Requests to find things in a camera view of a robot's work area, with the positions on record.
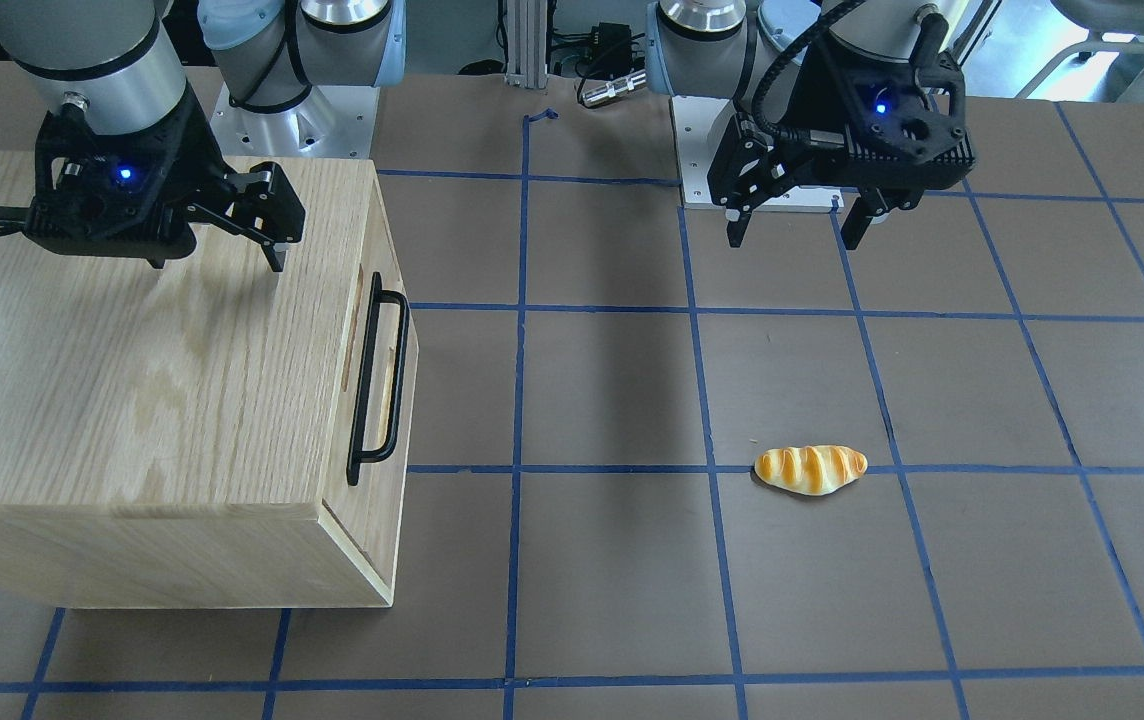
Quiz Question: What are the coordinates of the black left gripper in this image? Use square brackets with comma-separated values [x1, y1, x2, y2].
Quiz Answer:
[706, 45, 976, 251]

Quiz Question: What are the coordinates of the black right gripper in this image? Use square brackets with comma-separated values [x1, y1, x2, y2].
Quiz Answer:
[22, 95, 305, 272]

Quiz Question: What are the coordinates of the black metal drawer handle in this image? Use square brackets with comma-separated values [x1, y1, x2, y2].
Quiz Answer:
[345, 272, 411, 488]

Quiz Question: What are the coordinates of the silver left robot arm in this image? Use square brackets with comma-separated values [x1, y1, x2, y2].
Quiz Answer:
[645, 1, 976, 250]

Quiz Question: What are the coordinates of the light wooden drawer cabinet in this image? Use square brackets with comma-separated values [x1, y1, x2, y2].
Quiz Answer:
[0, 158, 418, 609]

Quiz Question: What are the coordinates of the black power adapter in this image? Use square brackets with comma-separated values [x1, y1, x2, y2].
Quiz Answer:
[587, 22, 633, 72]

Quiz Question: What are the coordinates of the yellow striped bread roll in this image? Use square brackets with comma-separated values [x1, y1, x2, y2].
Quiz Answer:
[752, 445, 869, 497]

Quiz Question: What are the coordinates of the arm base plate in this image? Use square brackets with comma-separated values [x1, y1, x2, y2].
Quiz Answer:
[669, 95, 868, 213]
[210, 86, 381, 159]

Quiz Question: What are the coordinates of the aluminium frame post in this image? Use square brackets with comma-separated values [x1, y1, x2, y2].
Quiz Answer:
[502, 0, 553, 90]

